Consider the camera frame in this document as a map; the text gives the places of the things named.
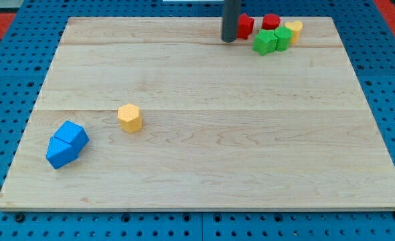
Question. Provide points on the green cylinder block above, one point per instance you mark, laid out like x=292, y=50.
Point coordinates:
x=284, y=36

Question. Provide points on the yellow heart block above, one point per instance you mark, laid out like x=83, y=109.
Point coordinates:
x=296, y=28

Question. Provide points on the blue cube block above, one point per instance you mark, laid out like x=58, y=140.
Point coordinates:
x=72, y=134

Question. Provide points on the red star block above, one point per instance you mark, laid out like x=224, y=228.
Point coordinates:
x=245, y=26

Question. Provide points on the yellow hexagon block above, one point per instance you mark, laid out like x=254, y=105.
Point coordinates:
x=130, y=118

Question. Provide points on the blue triangular block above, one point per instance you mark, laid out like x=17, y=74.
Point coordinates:
x=60, y=152

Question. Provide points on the red cylinder block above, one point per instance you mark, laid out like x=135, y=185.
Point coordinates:
x=270, y=21

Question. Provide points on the green star block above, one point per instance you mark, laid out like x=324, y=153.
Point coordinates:
x=265, y=42

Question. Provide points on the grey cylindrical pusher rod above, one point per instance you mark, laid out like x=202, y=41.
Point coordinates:
x=230, y=15

